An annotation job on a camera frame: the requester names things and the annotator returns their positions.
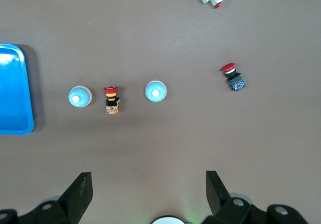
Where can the light blue call bell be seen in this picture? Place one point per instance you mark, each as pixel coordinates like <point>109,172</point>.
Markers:
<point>155,91</point>
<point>80,96</point>

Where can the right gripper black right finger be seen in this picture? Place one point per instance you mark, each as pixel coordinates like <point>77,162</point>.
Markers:
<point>215,196</point>

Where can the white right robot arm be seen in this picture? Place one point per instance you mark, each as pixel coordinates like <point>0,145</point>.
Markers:
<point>168,220</point>

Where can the red mushroom button blue base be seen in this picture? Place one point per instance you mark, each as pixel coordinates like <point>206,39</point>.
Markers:
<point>234,78</point>

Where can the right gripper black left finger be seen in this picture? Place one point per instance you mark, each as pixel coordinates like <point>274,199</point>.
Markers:
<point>77,196</point>

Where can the emergency stop button orange base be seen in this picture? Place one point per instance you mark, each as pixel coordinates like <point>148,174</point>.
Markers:
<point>112,101</point>

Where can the blue plastic tray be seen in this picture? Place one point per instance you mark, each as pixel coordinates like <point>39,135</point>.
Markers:
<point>15,96</point>

